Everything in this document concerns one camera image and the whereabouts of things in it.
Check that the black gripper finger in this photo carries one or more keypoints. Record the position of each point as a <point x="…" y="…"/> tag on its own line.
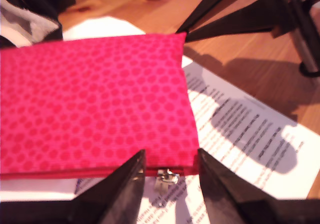
<point x="210" y="1"/>
<point x="120" y="199"/>
<point x="225" y="199"/>
<point x="245" y="19"/>

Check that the pink dotted zip bag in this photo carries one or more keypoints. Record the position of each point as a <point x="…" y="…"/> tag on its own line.
<point x="100" y="104"/>

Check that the printed white paper sheet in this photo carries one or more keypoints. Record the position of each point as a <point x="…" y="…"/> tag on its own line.
<point x="250" y="134"/>

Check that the white paper envelope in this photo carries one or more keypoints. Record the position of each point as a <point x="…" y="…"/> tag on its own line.
<point x="37" y="189"/>

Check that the black jacket grey lining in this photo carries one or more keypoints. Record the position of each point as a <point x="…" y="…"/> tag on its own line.
<point x="30" y="24"/>

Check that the silver metal post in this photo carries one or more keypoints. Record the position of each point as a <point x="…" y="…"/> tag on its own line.
<point x="303" y="49"/>

